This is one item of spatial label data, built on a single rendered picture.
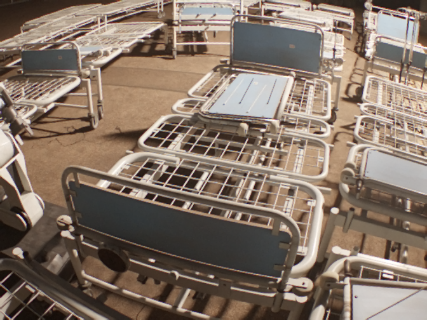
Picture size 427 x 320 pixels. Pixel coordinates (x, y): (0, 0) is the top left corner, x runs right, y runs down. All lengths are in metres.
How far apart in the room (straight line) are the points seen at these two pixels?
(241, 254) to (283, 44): 2.00
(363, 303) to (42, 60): 2.89
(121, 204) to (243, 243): 0.36
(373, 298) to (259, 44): 2.19
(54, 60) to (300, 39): 1.97
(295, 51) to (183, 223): 2.00
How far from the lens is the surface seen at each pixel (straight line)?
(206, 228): 0.99
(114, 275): 1.78
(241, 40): 2.83
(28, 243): 1.82
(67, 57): 2.95
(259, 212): 0.89
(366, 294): 1.07
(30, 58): 3.26
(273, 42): 2.78
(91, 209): 1.18
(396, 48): 3.93
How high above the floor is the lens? 1.34
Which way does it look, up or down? 31 degrees down
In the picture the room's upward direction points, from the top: straight up
